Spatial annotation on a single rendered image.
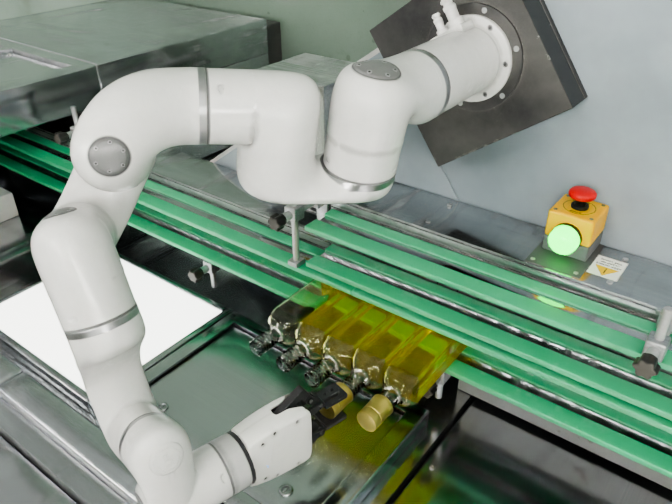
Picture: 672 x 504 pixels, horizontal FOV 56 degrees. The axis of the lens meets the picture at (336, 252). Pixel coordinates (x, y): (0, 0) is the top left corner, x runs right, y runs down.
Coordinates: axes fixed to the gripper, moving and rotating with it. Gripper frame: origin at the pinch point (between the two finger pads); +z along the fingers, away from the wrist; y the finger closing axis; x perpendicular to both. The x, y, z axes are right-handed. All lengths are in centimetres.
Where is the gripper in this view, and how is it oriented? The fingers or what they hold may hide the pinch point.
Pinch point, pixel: (330, 406)
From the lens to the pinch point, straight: 95.1
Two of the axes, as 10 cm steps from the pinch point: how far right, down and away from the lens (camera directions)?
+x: -6.1, -4.3, 6.6
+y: 0.1, -8.4, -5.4
